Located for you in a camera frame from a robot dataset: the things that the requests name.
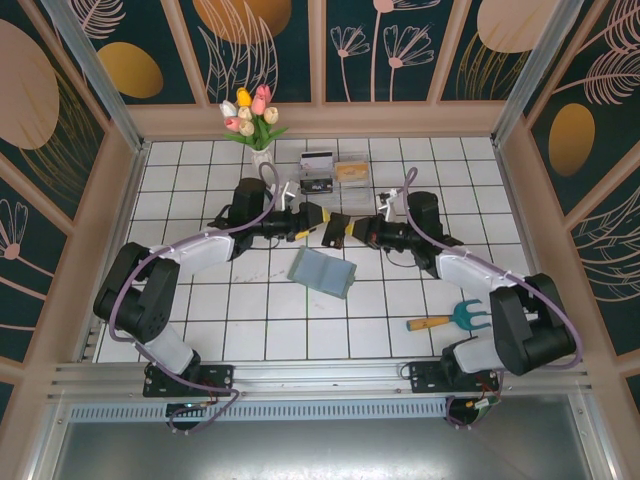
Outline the black credit card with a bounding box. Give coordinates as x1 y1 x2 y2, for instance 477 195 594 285
323 213 352 249

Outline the black card with white print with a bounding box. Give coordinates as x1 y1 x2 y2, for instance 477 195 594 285
301 177 335 196

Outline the green card holder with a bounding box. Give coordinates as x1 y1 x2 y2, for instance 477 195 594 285
287 244 359 301

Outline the clear acrylic card organizer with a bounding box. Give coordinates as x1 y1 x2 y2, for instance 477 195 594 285
298 149 374 206

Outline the orange credit card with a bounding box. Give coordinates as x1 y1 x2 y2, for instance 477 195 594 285
333 160 370 182

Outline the white card with black stripe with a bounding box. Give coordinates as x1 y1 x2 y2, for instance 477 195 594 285
298 150 335 171

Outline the white ribbed vase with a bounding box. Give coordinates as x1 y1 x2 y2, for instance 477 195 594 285
249 148 277 181

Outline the artificial tulip bouquet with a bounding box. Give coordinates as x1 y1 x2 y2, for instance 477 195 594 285
221 83 290 152

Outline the teal rake with wooden handle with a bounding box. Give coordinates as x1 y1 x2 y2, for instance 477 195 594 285
405 298 494 334

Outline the aluminium front rail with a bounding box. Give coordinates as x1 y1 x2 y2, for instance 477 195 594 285
47 354 596 406

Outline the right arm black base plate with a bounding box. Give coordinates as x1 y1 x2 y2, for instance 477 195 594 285
408 360 501 396

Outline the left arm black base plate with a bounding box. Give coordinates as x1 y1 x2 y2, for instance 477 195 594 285
142 363 236 399

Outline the slotted grey cable duct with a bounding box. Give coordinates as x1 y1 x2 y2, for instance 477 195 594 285
67 402 581 421

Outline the aluminium corner post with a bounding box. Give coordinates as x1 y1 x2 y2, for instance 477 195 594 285
492 0 586 146
42 0 151 154

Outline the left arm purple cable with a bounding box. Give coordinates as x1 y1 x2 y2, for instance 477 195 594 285
107 160 281 436

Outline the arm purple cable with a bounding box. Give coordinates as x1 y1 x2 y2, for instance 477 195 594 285
402 167 587 431
107 160 281 436

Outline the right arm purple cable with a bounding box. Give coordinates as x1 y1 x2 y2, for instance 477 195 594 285
402 167 587 431

